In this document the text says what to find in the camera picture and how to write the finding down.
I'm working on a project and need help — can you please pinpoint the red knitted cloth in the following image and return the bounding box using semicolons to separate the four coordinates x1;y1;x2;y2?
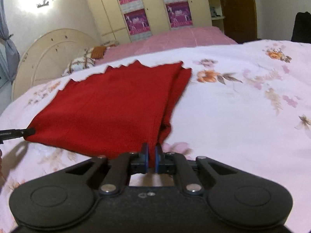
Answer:
27;61;192;166

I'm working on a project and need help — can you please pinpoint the grey curtain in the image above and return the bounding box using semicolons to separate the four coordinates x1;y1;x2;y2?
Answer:
1;0;20;82

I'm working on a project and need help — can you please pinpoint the cream round headboard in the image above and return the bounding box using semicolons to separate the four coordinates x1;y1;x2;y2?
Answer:
12;28;99;100

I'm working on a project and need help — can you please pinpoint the white floral bed sheet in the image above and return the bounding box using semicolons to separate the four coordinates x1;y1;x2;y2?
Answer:
1;40;310;232

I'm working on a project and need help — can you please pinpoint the white patterned pillow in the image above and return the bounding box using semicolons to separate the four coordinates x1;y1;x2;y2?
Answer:
62;48;95;76

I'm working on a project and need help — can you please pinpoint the orange patterned pillow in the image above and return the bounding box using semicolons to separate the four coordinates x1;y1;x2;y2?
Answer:
91;44;116;59

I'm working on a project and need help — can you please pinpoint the pink bed cover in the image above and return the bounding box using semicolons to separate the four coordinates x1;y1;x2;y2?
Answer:
95;26;237;66

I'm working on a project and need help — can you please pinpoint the lower left purple poster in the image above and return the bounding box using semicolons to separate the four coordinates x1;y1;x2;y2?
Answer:
124;9;150;36

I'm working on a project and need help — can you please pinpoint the lower right purple poster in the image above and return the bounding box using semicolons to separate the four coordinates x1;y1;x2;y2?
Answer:
166;1;193;28

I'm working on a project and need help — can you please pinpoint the cream corner shelf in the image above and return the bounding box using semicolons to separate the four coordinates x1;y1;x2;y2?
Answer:
208;0;225;33

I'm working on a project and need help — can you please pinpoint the cream wardrobe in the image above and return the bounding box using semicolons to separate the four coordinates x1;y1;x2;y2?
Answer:
87;0;212;44

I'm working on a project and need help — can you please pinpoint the brown wooden door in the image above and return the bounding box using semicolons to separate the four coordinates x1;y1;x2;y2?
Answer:
220;0;257;44

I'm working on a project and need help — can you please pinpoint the black chair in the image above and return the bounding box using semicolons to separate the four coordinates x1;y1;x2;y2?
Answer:
291;12;311;44

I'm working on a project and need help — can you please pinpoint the wall lamp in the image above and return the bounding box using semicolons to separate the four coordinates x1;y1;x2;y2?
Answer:
36;0;54;9

